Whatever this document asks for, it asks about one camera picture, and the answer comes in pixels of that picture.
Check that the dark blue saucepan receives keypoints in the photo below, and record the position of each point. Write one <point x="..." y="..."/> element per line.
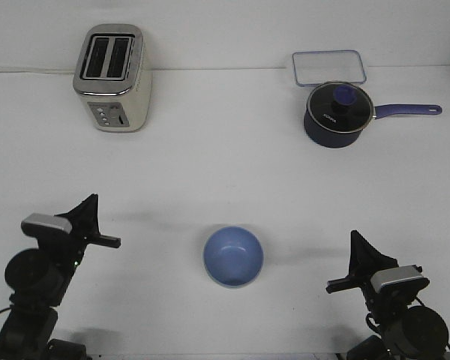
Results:
<point x="334" y="140"/>

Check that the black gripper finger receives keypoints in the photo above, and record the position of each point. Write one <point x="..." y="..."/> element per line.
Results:
<point x="353" y="262"/>
<point x="96" y="222"/>
<point x="82" y="217"/>
<point x="369" y="259"/>

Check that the glass pot lid blue knob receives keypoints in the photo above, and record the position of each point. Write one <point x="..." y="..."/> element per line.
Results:
<point x="340" y="107"/>

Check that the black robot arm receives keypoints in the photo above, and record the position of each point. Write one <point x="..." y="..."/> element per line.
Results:
<point x="39" y="278"/>
<point x="403" y="327"/>

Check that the blue bowl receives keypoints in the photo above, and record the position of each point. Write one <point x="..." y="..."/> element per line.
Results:
<point x="232" y="242"/>

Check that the green bowl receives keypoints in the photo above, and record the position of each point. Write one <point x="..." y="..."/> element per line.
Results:
<point x="233" y="273"/>

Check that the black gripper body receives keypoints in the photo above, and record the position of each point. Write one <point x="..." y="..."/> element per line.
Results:
<point x="80" y="241"/>
<point x="359" y="276"/>

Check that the cream and steel toaster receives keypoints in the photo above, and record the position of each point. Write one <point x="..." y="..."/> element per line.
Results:
<point x="113" y="79"/>

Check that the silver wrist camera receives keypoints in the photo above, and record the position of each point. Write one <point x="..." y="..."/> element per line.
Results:
<point x="41" y="225"/>
<point x="410" y="275"/>

